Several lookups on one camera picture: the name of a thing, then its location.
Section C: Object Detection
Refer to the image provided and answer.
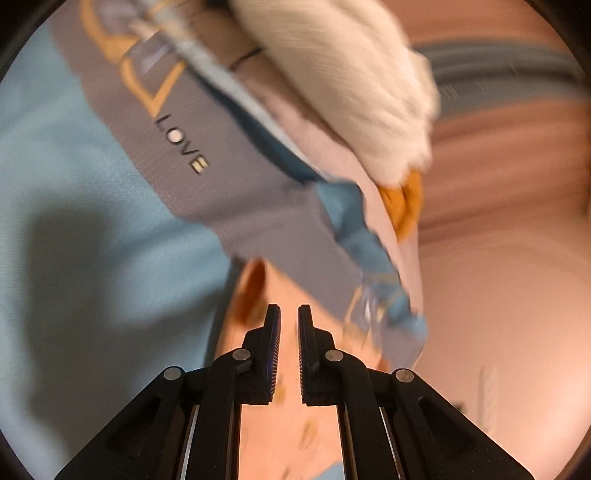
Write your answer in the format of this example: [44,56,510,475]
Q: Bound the pink cartoon print shirt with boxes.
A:
[215,258,389,479]

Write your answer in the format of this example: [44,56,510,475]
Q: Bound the pink curtain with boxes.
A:
[382,0,591,241]

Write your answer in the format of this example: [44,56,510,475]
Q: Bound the blue grey bed cover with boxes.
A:
[1,1,427,479]

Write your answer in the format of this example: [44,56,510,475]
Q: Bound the grey blue curtain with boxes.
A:
[416,40,590,119]

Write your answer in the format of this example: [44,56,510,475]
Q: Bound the white plush goose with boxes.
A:
[229,1,440,239]

